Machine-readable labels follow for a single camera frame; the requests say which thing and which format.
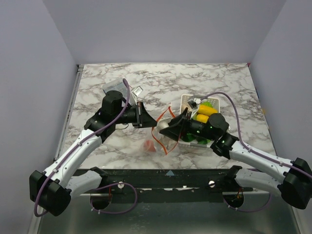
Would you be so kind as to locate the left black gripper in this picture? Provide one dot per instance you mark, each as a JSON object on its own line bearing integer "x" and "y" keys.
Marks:
{"x": 143, "y": 118}

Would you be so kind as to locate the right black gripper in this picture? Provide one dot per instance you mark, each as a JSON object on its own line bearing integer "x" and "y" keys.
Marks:
{"x": 184, "y": 122}

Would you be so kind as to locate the white toy mushroom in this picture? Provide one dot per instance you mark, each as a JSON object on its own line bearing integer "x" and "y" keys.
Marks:
{"x": 164, "y": 123}

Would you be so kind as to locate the clear zip top bag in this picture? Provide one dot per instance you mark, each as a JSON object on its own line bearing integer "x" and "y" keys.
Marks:
{"x": 165, "y": 147}

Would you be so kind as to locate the orange toy peach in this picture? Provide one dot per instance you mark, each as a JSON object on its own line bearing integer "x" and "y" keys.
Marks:
{"x": 148, "y": 146}

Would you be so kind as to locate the white plastic basket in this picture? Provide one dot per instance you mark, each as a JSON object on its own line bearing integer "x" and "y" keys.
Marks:
{"x": 211, "y": 103}

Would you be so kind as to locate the green toy bitter gourd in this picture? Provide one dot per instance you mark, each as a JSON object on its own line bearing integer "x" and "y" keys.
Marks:
{"x": 206, "y": 105}

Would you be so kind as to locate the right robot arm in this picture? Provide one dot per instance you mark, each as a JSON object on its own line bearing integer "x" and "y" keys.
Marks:
{"x": 290, "y": 179}

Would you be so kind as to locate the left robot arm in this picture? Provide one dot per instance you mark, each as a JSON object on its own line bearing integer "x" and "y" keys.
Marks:
{"x": 49, "y": 189}

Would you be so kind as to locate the green toy bok choy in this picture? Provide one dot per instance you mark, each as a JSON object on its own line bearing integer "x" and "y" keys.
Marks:
{"x": 195, "y": 139}

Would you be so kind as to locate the yellow toy pepper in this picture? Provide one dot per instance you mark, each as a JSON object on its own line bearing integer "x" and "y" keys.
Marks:
{"x": 202, "y": 118}

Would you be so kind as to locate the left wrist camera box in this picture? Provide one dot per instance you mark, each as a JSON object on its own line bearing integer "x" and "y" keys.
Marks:
{"x": 135, "y": 92}

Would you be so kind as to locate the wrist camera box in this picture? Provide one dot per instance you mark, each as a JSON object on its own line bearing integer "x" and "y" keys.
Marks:
{"x": 135, "y": 92}
{"x": 194, "y": 104}

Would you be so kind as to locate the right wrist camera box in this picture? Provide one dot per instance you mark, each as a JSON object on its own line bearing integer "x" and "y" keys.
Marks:
{"x": 194, "y": 104}

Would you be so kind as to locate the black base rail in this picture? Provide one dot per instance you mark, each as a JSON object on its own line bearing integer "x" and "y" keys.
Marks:
{"x": 165, "y": 186}

